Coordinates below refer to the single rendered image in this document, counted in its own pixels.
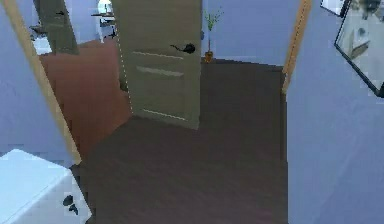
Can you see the green plant in orange pot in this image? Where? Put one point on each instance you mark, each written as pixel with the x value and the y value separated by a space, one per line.
pixel 209 53

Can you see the white table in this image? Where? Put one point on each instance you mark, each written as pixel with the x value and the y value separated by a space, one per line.
pixel 106 23

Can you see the white cupboard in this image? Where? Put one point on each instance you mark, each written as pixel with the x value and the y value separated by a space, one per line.
pixel 30 190

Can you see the black framed wall picture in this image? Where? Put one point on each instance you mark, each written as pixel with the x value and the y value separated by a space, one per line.
pixel 335 6
pixel 365 43

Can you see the olive green room door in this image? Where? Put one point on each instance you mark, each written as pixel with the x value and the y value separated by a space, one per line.
pixel 160 76
pixel 58 30

